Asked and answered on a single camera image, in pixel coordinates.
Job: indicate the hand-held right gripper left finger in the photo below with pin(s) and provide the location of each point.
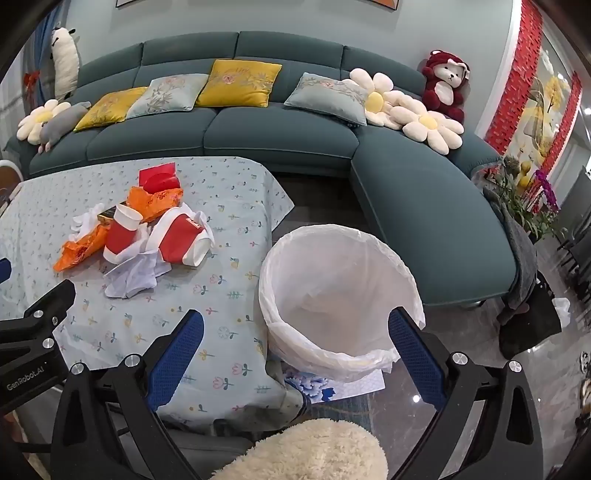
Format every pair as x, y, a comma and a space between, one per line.
178, 355

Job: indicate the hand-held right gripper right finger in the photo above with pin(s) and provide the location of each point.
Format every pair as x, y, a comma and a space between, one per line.
415, 360

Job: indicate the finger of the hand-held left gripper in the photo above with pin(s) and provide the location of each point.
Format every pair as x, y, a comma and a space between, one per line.
3, 270
46, 307

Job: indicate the white lined trash bin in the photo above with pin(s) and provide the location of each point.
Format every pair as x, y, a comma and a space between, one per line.
332, 277

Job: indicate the orange printed plastic bag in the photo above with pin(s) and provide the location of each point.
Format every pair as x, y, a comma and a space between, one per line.
154, 201
78, 247

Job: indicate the flat white tissue paper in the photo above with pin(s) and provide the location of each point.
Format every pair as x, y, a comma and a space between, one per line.
131, 274

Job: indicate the white round chair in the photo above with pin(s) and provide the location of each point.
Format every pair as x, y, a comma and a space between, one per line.
7, 173

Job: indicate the small red white paper cup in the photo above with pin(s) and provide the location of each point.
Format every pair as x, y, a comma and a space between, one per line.
121, 237

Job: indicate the gold and black box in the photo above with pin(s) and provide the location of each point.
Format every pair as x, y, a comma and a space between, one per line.
107, 213

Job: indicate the large red white paper cup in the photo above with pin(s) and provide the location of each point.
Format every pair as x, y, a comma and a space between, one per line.
180, 237

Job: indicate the black bag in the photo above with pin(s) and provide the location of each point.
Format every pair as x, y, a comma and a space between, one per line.
531, 323

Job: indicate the fluffy cream cushion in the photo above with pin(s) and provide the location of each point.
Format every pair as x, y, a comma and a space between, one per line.
304, 452

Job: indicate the grey blanket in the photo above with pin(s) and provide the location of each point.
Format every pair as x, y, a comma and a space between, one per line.
521, 258

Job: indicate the floral light blue tablecloth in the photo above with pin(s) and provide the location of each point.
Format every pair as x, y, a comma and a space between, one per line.
207, 207

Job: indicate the teal corner sofa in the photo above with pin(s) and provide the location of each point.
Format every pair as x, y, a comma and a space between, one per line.
415, 207

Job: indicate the white plastic bag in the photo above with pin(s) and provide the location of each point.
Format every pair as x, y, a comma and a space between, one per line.
561, 308

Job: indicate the white daisy flower cushion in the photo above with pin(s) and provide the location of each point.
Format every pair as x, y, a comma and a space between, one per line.
39, 117
375, 99
429, 122

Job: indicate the grey plush toy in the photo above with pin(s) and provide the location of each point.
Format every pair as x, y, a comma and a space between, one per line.
64, 122

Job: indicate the red paper packet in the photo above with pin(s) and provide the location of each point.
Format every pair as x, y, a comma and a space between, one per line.
157, 177

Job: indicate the grey curtain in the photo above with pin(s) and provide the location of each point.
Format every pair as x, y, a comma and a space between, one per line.
18, 97

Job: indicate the green potted plant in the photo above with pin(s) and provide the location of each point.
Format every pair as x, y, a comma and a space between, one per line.
517, 203

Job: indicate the dark dining chair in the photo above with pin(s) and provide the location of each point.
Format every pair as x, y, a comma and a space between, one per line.
572, 249

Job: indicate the yellow embroidered cushion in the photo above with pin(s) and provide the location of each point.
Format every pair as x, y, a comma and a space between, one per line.
242, 83
108, 108

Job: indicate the red curtain tie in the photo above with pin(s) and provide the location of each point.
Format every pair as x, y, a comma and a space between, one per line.
32, 78

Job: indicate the purple orchid plant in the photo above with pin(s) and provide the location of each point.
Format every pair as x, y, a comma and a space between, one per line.
547, 187

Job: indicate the long white plush toy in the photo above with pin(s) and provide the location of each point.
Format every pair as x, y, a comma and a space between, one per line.
64, 60

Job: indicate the light blue embroidered cushion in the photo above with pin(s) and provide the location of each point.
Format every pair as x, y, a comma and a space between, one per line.
168, 92
328, 99

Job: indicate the red teddy bear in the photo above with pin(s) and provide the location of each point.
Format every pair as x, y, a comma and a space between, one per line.
445, 85

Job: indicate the red bordered wall art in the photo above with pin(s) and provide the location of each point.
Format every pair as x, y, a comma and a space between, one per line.
545, 101

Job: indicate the orange framed wall painting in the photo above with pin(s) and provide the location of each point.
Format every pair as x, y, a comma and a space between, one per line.
138, 2

